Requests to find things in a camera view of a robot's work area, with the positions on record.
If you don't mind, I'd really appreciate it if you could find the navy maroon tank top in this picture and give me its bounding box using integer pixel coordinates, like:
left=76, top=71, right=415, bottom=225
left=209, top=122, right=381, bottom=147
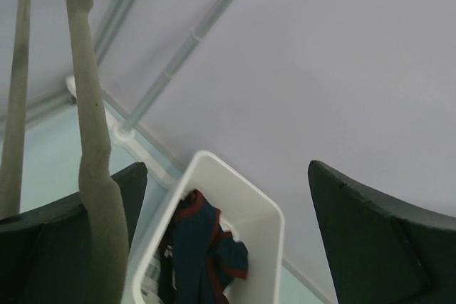
left=157, top=189, right=249, bottom=304

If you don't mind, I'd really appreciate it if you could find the grey velvet hanger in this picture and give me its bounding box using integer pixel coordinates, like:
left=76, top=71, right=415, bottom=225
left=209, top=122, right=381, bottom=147
left=1, top=0, right=129, bottom=303

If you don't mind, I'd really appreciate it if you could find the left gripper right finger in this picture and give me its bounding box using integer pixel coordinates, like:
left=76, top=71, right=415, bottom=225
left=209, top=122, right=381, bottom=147
left=308, top=160, right=455, bottom=303

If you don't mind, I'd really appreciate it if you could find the clothes rack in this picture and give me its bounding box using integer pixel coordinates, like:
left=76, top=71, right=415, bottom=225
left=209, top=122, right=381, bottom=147
left=66, top=0, right=264, bottom=189

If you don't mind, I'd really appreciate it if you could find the white plastic bin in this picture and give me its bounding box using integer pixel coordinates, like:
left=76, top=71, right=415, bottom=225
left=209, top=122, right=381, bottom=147
left=123, top=151, right=284, bottom=303

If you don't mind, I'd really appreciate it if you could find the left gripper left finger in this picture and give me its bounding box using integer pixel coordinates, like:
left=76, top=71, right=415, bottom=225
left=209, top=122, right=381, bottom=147
left=1, top=162, right=147, bottom=303

